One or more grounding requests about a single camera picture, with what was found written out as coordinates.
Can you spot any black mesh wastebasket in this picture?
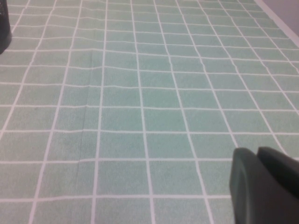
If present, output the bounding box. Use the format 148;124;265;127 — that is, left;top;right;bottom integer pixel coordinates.
0;0;12;55

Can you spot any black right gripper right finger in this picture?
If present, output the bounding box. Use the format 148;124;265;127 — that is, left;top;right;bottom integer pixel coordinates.
256;146;299;200

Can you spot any green checked tablecloth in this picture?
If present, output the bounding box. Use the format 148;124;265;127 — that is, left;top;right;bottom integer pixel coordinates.
0;0;299;224

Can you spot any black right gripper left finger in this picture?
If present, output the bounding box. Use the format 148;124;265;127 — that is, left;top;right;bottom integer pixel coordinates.
228;147;299;224

